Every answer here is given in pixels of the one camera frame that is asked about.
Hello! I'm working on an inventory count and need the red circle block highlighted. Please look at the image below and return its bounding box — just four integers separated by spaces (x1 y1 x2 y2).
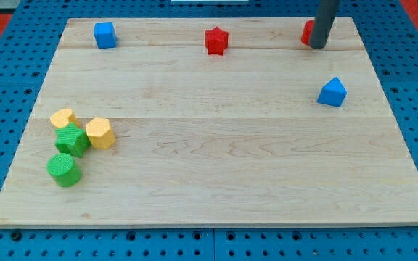
300 20 314 46

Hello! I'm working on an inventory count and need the red star block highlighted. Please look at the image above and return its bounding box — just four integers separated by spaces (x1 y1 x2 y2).
205 27 229 56

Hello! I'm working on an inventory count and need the green star block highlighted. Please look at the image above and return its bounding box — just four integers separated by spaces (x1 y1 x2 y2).
55 123 91 158

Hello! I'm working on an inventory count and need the light wooden board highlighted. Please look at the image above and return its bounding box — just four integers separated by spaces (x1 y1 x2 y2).
0 17 418 229

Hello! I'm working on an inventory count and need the yellow hexagon block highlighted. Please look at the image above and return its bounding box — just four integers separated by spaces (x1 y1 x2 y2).
85 117 116 149

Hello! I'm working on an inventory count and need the blue pentagon block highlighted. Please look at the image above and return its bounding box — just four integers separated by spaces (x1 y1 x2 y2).
317 77 348 107

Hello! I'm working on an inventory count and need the blue cube block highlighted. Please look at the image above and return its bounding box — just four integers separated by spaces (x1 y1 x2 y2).
94 22 117 49

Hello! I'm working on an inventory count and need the yellow heart block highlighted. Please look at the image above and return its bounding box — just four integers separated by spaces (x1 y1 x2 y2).
50 108 80 128

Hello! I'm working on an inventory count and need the green cylinder block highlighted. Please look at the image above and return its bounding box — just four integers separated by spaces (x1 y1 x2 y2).
46 153 82 187

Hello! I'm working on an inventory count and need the gray cylindrical pusher rod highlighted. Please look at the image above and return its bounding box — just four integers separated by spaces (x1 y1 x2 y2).
308 0 340 49

